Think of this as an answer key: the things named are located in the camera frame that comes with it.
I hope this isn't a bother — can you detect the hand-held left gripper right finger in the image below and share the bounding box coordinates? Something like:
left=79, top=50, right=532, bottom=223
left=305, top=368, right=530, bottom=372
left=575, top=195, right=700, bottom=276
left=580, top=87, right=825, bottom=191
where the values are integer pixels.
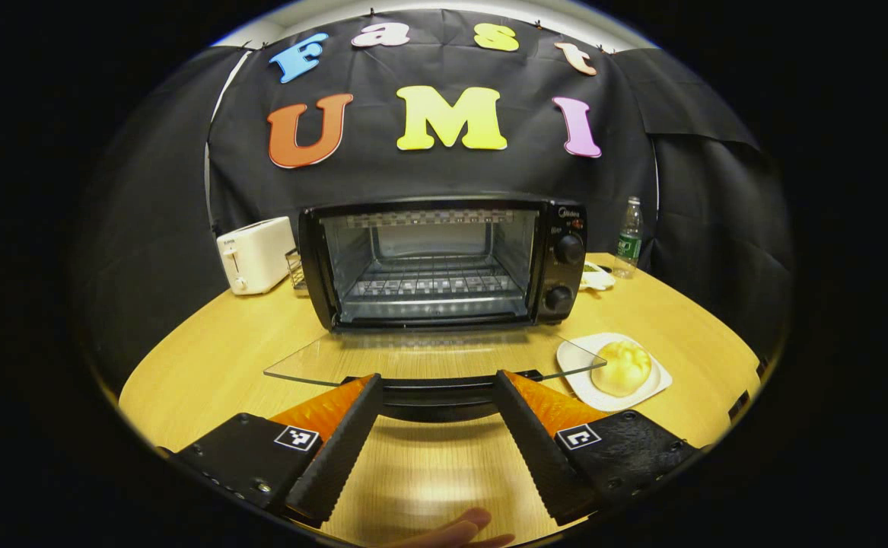
left=493, top=371, right=701, bottom=527

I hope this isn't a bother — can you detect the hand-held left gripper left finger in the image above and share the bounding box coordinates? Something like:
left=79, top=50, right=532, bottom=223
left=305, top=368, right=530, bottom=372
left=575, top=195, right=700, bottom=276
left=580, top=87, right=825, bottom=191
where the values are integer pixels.
left=173, top=373, right=385, bottom=527

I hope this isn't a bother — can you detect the golden bread bun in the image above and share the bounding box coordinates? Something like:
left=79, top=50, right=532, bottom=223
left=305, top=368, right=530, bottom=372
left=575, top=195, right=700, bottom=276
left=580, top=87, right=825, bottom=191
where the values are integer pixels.
left=591, top=340, right=653, bottom=398

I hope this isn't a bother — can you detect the black electric oven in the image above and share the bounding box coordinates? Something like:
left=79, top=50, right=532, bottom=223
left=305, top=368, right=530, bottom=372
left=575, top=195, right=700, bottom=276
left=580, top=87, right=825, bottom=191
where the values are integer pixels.
left=264, top=196, right=609, bottom=424

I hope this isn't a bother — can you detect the white square plate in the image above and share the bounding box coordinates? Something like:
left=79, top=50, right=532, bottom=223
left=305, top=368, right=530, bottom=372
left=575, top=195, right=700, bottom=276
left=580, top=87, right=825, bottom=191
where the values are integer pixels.
left=556, top=333, right=673, bottom=413

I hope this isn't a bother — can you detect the white divided condiment dish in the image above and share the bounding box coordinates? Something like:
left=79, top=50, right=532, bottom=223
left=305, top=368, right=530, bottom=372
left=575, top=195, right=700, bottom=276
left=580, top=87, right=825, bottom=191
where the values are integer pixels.
left=581, top=260, right=616, bottom=292

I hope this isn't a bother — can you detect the white toaster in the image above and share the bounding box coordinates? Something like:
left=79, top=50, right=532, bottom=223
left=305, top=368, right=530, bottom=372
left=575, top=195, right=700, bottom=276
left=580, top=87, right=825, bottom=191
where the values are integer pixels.
left=216, top=216, right=297, bottom=296

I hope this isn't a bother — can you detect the clear plastic water bottle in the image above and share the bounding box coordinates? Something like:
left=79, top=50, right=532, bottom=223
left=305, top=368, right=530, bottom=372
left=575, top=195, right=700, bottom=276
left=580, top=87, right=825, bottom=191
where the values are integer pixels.
left=613, top=196, right=645, bottom=279

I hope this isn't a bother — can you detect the small wire rack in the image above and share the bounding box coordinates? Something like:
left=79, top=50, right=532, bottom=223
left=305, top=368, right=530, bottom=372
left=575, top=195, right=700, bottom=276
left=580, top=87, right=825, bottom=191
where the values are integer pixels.
left=285, top=248, right=308, bottom=295

